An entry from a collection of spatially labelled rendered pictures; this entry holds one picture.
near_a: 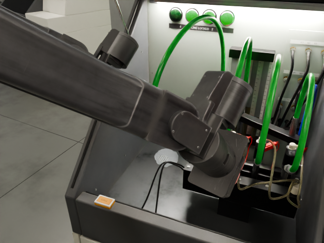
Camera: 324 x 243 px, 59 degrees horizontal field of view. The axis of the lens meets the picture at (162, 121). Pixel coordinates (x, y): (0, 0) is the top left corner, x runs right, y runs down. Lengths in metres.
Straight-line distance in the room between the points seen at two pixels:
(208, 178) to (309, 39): 0.68
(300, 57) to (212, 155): 0.73
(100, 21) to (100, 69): 3.54
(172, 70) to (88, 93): 0.88
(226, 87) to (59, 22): 3.21
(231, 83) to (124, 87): 0.16
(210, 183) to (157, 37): 0.76
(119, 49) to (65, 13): 2.94
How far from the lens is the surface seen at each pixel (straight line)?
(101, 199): 0.86
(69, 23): 3.58
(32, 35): 0.26
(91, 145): 0.90
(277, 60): 0.75
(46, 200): 2.35
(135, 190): 1.06
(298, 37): 1.03
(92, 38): 3.78
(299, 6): 0.99
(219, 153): 0.37
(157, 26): 1.12
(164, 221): 0.81
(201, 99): 0.37
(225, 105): 0.38
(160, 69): 0.68
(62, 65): 0.27
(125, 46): 0.63
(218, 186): 0.46
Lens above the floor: 1.56
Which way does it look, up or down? 30 degrees down
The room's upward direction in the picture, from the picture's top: straight up
